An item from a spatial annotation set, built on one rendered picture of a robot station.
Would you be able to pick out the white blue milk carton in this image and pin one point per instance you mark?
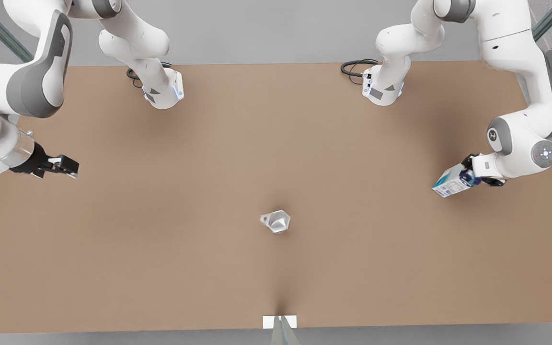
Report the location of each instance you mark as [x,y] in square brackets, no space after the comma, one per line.
[448,183]

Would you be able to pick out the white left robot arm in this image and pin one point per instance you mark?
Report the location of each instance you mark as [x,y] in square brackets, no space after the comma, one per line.
[515,52]

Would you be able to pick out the white faceted cup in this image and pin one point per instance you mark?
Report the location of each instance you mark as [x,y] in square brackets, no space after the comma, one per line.
[276,221]

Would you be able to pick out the white frame post foot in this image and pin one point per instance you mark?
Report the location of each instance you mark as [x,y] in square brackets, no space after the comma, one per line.
[268,322]

